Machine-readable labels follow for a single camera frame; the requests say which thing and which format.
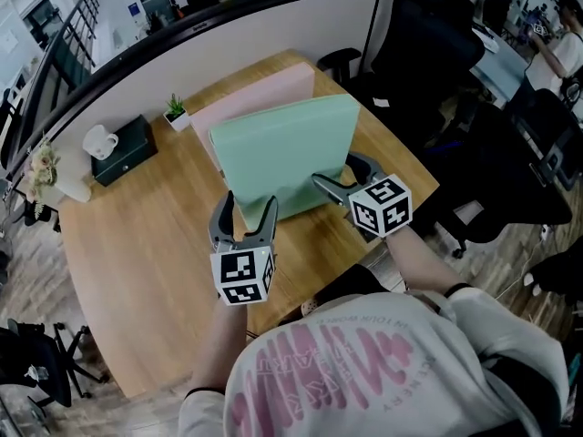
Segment black high-back office chair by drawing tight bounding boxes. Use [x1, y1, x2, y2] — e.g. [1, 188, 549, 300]
[317, 0, 486, 154]

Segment black mesh office chair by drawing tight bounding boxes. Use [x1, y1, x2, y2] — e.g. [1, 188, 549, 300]
[0, 319, 110, 409]

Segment pink folder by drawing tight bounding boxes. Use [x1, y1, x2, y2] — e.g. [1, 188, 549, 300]
[189, 60, 316, 172]

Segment white vase with flowers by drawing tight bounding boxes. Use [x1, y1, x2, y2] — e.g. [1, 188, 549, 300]
[20, 138, 63, 220]

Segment person's right forearm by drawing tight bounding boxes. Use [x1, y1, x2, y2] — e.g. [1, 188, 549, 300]
[384, 228, 470, 298]

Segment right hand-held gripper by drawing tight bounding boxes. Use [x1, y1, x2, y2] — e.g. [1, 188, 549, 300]
[311, 151, 414, 243]

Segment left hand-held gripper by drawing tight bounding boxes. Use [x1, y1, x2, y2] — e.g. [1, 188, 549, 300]
[208, 190, 279, 308]

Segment person's white printed sweatshirt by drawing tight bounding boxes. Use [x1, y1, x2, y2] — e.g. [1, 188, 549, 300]
[177, 284, 570, 437]

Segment black metal railing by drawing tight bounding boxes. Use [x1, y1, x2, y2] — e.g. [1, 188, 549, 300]
[8, 0, 101, 168]

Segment black drawer box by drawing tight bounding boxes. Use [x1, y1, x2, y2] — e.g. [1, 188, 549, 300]
[90, 115, 159, 188]

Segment person's left forearm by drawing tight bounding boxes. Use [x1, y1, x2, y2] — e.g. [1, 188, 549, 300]
[190, 300, 250, 393]

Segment white mug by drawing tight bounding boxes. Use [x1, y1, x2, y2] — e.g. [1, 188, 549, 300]
[82, 124, 119, 161]

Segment mint green folder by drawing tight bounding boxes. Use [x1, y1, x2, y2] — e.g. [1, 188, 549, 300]
[208, 93, 361, 222]

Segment person's dark trouser legs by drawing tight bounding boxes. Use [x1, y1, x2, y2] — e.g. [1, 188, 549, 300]
[277, 264, 404, 327]

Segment small potted green plant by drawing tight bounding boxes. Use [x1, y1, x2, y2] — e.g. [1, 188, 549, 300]
[162, 93, 190, 132]

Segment white desk partition panel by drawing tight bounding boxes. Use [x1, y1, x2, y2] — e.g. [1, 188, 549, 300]
[8, 0, 384, 190]

